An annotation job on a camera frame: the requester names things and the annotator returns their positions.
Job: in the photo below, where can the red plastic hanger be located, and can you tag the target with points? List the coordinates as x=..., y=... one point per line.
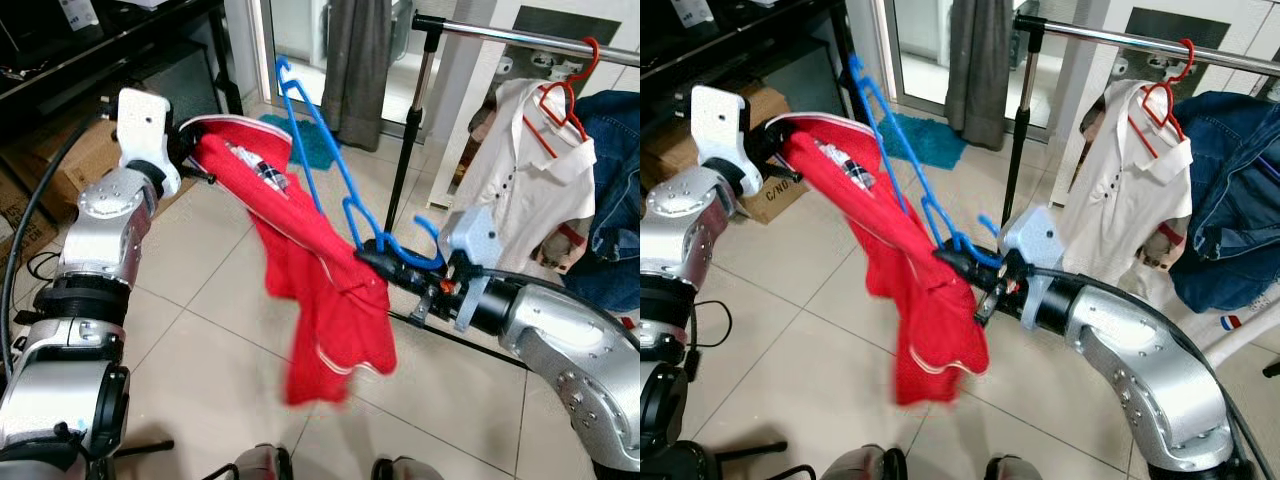
x=1192, y=62
x=595, y=62

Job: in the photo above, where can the robot right leg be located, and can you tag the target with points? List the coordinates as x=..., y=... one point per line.
x=1015, y=470
x=405, y=470

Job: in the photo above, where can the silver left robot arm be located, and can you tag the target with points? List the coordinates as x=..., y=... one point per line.
x=95, y=215
x=675, y=225

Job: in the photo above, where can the black chrome clothes rack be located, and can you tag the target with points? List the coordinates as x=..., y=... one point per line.
x=1100, y=38
x=500, y=37

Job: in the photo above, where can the black desk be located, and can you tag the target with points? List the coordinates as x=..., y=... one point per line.
x=100, y=50
x=720, y=50

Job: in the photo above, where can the grey curtain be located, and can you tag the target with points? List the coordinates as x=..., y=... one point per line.
x=980, y=70
x=355, y=70

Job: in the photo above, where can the blue plastic hanger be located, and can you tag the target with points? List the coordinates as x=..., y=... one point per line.
x=975, y=255
x=415, y=262

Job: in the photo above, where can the blue denim garment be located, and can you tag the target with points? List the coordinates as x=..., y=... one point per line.
x=615, y=150
x=1230, y=180

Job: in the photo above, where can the white printed t-shirt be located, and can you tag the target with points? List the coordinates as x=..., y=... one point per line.
x=1245, y=335

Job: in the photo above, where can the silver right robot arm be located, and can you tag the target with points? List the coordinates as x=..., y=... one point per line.
x=560, y=340
x=1130, y=350

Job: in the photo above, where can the white framed glass door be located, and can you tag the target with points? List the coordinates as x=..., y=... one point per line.
x=915, y=40
x=300, y=30

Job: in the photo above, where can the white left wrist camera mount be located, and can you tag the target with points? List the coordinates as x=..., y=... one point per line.
x=145, y=120
x=722, y=120

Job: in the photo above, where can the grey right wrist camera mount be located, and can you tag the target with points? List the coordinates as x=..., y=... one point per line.
x=470, y=235
x=1035, y=235

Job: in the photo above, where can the red polo shirt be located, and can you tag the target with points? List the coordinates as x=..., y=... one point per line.
x=320, y=300
x=930, y=310

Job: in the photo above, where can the teal floor mat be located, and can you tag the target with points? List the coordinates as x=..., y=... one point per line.
x=320, y=150
x=935, y=140

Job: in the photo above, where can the white polo shirt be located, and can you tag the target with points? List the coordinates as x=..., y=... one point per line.
x=520, y=190
x=1120, y=190

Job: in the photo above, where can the large brown cardboard box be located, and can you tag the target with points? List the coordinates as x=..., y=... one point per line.
x=670, y=160
x=60, y=170

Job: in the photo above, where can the small printed cardboard box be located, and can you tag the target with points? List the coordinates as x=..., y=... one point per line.
x=785, y=195

